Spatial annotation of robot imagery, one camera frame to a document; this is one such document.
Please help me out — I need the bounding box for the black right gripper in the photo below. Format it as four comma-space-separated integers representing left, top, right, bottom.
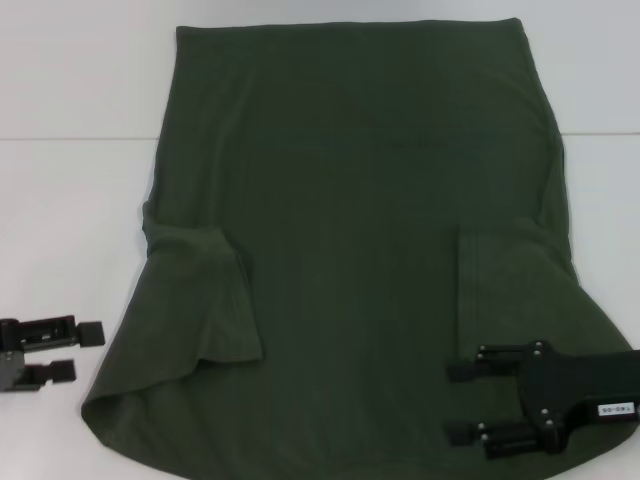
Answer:
445, 339, 640, 460

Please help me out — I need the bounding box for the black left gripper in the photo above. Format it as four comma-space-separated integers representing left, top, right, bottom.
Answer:
0, 313, 107, 394

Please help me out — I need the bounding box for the dark green t-shirt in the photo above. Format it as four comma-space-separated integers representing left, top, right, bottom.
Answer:
81, 17, 632, 480

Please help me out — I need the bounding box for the white serial number label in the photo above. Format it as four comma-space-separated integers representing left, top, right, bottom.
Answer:
596, 401, 637, 418

